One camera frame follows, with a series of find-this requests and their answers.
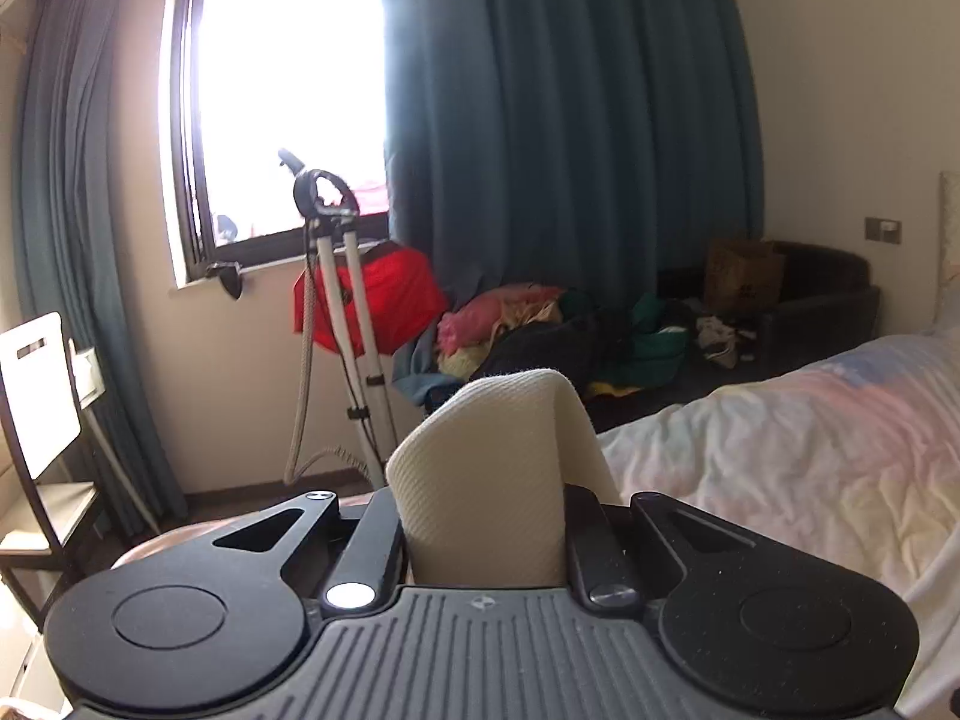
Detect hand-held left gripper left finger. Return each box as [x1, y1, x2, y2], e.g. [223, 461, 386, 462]
[212, 487, 412, 620]

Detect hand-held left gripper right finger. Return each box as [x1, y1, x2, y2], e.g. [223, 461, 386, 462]
[562, 484, 751, 607]

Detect cream garment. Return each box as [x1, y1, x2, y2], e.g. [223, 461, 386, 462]
[385, 367, 623, 587]

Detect blue cloth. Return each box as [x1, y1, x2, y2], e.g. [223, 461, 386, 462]
[394, 337, 481, 413]

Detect black cloth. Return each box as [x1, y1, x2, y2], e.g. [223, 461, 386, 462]
[487, 311, 631, 391]

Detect green cloth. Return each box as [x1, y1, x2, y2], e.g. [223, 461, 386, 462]
[622, 292, 691, 391]

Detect bed with pastel blanket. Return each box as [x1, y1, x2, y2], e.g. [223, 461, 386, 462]
[596, 330, 960, 720]

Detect white patterned cloth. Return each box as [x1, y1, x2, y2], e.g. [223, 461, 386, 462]
[694, 315, 758, 370]

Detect red bag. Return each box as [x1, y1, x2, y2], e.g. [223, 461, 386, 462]
[292, 240, 449, 357]

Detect garment steamer stand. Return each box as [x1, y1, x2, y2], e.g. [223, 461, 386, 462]
[277, 148, 398, 492]

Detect brown paper bag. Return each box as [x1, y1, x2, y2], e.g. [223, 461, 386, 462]
[705, 236, 786, 316]

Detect dark sofa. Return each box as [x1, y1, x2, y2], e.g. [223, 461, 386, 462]
[660, 240, 882, 391]

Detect white and black chair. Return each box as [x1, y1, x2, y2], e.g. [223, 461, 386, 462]
[0, 311, 113, 631]

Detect wide teal curtain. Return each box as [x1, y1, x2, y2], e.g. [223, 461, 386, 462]
[371, 0, 766, 316]

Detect narrow teal curtain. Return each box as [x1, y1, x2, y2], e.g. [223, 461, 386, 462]
[11, 0, 188, 533]

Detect dark framed window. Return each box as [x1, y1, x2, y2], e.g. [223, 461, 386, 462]
[169, 0, 391, 278]

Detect cream quilted headboard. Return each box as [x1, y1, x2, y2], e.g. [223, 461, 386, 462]
[934, 171, 960, 331]

